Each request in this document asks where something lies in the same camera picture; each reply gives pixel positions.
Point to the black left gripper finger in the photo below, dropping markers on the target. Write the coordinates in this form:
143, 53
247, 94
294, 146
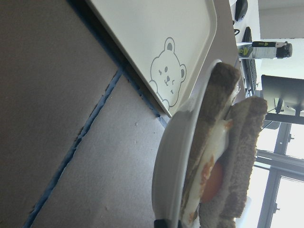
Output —
163, 223

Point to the white round plate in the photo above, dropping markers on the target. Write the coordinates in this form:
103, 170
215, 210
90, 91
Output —
172, 160

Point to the bread slice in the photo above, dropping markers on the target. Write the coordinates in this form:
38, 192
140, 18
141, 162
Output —
220, 93
237, 163

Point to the fried egg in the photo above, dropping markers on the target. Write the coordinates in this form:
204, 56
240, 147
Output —
213, 175

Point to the black keyboard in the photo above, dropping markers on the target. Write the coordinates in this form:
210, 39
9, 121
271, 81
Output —
249, 67

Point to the black monitor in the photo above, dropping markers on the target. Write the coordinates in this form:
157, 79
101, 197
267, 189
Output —
284, 95

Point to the cream bear tray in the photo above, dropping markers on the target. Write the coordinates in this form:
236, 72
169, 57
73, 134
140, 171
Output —
166, 41

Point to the clear bottle black cap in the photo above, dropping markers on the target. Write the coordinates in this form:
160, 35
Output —
271, 50

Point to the black computer mouse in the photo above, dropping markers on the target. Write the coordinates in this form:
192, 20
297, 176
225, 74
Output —
241, 9

